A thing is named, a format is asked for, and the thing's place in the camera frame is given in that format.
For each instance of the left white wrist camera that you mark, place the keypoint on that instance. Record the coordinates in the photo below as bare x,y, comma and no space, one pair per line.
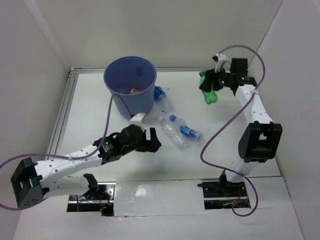
139,120

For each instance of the clear crushed bottle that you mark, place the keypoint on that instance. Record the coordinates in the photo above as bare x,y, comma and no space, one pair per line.
121,90

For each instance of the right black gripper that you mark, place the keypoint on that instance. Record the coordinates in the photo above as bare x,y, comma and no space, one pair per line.
212,76

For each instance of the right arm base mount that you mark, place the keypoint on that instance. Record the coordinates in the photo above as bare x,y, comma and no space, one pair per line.
220,194

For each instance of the clear bottle white cap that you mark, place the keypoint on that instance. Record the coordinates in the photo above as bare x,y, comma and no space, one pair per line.
174,136

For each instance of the left aluminium rail frame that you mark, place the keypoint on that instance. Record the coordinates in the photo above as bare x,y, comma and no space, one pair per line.
60,125

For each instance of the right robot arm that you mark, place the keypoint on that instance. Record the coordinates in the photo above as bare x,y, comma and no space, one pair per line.
261,137

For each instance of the blue label bottle behind bin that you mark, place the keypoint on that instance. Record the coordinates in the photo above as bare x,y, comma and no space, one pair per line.
162,100

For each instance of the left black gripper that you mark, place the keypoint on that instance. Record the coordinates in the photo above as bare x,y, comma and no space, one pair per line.
154,142

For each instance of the clear bottle blue cap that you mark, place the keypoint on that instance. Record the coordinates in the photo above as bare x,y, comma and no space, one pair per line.
188,132

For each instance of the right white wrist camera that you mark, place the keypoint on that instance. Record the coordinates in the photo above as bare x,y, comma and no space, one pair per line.
219,59

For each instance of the blue plastic bin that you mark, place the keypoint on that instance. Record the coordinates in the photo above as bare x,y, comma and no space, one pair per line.
131,72

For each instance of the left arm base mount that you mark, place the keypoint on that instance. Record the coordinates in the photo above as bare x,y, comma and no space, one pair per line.
102,202

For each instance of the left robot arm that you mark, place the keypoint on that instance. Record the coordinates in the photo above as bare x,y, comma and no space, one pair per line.
34,181

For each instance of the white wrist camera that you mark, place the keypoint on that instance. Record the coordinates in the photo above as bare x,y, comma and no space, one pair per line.
139,120
219,59

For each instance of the orange juice bottle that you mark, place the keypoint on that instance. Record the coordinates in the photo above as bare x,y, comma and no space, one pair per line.
134,91

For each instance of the back aluminium rail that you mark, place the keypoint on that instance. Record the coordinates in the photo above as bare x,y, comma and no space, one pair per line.
158,69

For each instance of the green soda bottle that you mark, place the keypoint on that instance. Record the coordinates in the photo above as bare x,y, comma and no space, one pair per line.
209,97

